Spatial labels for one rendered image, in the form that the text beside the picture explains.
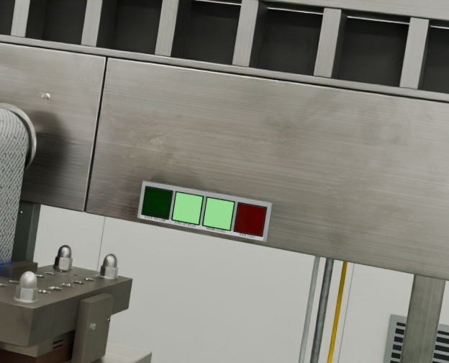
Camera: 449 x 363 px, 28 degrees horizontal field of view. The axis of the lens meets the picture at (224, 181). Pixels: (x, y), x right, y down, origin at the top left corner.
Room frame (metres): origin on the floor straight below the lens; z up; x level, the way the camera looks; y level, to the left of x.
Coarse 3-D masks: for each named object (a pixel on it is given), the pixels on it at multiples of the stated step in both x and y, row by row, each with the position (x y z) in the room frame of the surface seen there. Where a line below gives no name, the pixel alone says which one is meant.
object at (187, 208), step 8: (176, 200) 1.65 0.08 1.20; (184, 200) 1.65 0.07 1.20; (192, 200) 1.65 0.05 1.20; (200, 200) 1.64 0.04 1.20; (176, 208) 1.65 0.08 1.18; (184, 208) 1.65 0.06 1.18; (192, 208) 1.64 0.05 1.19; (200, 208) 1.64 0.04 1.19; (176, 216) 1.65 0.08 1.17; (184, 216) 1.65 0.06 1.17; (192, 216) 1.64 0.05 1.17
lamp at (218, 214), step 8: (208, 200) 1.64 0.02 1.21; (216, 200) 1.63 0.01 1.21; (208, 208) 1.64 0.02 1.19; (216, 208) 1.63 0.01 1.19; (224, 208) 1.63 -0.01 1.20; (232, 208) 1.62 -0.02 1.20; (208, 216) 1.64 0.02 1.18; (216, 216) 1.63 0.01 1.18; (224, 216) 1.63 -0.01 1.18; (208, 224) 1.64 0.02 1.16; (216, 224) 1.63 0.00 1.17; (224, 224) 1.63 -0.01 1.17
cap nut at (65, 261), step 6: (60, 246) 1.71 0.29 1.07; (66, 246) 1.70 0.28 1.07; (60, 252) 1.70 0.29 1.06; (66, 252) 1.70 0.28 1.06; (60, 258) 1.70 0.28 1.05; (66, 258) 1.70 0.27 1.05; (72, 258) 1.71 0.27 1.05; (54, 264) 1.71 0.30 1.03; (60, 264) 1.70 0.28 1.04; (66, 264) 1.70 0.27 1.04
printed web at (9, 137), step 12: (0, 120) 1.58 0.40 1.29; (12, 120) 1.63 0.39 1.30; (0, 132) 1.56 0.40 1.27; (12, 132) 1.60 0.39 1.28; (24, 132) 1.65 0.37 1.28; (0, 144) 1.56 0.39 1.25; (12, 144) 1.60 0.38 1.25; (24, 144) 1.64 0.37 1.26; (0, 156) 1.56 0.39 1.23; (12, 156) 1.61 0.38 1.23; (24, 156) 1.65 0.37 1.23; (0, 168) 1.57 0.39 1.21; (12, 168) 1.61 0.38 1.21
